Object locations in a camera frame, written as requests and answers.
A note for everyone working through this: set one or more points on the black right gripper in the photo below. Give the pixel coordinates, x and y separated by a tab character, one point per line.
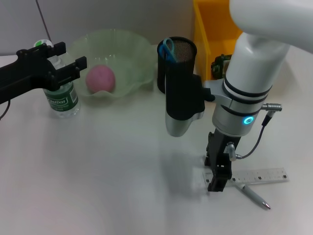
220	149

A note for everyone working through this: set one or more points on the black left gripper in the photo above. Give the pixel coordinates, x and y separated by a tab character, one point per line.
24	76

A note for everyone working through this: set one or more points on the pink peach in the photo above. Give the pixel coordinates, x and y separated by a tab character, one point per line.
100	78

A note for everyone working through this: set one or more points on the clear green-label water bottle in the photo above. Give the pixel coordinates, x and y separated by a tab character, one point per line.
63	102

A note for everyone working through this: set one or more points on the transparent plastic ruler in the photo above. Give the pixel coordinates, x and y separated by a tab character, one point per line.
264	177

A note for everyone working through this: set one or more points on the blue scissors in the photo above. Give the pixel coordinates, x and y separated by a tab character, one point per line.
168	47

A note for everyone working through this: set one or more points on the green plastic wrapper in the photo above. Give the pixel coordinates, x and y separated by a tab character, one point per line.
218	66

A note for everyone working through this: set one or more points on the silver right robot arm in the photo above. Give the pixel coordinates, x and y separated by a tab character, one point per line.
254	68

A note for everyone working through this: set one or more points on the grey clear pen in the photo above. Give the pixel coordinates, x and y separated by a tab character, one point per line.
254	195

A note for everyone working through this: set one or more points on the translucent green fruit plate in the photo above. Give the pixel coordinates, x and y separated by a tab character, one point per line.
127	56

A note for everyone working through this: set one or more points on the black mesh pen holder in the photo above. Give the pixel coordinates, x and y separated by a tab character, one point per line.
183	54

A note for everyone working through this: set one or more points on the yellow plastic bin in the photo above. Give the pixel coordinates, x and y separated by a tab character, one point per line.
207	36

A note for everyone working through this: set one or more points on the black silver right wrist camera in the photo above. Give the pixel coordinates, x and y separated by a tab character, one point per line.
183	98

